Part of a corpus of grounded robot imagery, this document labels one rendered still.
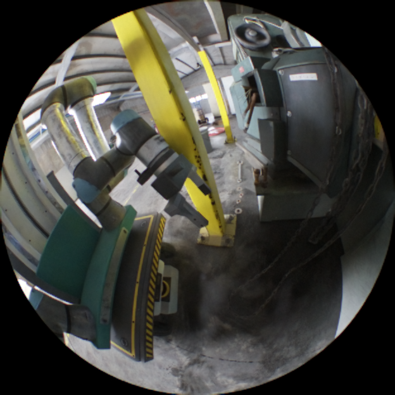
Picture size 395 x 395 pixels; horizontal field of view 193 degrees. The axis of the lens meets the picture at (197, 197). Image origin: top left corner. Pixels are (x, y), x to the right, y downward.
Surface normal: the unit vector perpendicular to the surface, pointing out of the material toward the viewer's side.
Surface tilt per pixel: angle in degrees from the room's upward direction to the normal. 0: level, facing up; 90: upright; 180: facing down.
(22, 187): 90
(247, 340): 0
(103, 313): 90
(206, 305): 0
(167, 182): 83
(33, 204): 90
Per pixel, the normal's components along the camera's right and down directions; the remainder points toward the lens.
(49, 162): 0.91, -0.03
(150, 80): -0.26, 0.71
